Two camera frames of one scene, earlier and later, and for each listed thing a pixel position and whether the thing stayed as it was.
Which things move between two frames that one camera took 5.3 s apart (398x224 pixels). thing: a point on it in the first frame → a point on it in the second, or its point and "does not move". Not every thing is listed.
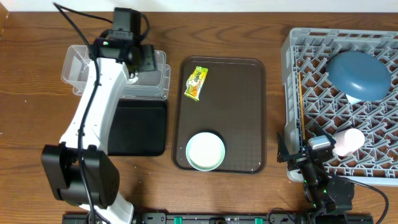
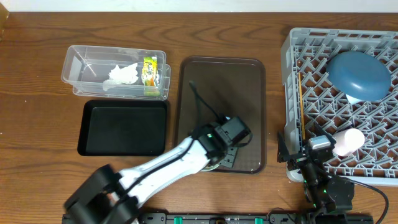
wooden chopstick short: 302,110 does not move
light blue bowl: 353,100 does not move
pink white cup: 347,141 does not move
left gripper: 150,65 → 231,163
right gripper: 283,152 does not move
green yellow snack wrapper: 194,83 → 150,75
